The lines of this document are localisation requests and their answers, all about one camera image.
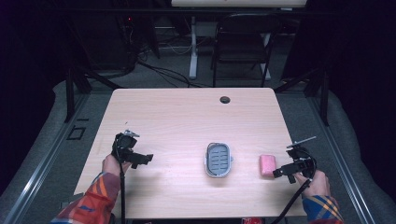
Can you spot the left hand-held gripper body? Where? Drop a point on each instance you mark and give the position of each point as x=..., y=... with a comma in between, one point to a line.
x=124, y=144

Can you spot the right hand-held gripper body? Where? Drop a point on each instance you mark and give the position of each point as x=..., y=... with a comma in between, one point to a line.
x=304, y=161

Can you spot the pink soap bar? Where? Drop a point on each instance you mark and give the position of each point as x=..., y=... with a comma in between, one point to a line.
x=267, y=165

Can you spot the person's left hand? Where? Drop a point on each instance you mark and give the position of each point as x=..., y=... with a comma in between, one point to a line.
x=110, y=165

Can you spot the person's right hand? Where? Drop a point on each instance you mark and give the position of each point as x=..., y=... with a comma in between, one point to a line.
x=319, y=185

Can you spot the red packet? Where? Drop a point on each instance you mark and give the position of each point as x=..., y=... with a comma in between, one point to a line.
x=252, y=221

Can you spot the grey soap dish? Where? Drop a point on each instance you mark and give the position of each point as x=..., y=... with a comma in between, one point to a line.
x=218, y=160

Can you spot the black metal stand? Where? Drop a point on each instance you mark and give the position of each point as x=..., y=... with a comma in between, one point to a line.
x=70, y=93
x=323, y=96

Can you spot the white desk leg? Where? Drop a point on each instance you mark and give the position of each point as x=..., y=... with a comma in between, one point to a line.
x=193, y=53

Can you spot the black folding chair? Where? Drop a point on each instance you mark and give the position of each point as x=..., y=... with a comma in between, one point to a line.
x=241, y=46

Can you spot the aluminium floor rail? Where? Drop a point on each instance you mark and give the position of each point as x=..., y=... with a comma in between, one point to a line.
x=342, y=165
x=46, y=168

